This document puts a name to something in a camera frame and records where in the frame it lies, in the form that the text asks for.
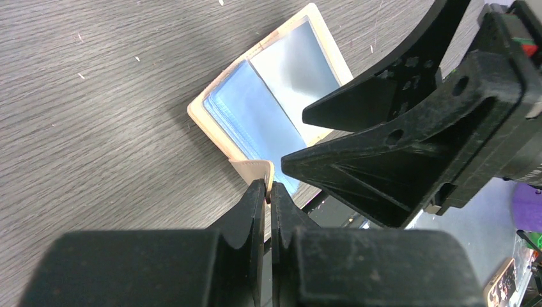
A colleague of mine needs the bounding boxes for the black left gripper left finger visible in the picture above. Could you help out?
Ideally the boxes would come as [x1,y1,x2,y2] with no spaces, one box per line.
[19,179,266,306]

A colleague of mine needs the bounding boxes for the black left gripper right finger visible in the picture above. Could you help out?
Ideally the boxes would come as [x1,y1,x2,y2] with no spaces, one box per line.
[270,182,484,306]

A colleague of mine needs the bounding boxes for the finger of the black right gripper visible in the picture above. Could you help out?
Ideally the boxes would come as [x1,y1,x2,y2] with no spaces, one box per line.
[302,1,469,132]
[282,51,522,228]

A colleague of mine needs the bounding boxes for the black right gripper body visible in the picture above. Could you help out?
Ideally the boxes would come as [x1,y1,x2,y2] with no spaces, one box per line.
[481,1,541,187]

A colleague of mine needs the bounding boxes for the beige card holder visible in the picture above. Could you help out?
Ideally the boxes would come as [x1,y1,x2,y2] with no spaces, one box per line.
[187,3,352,194]

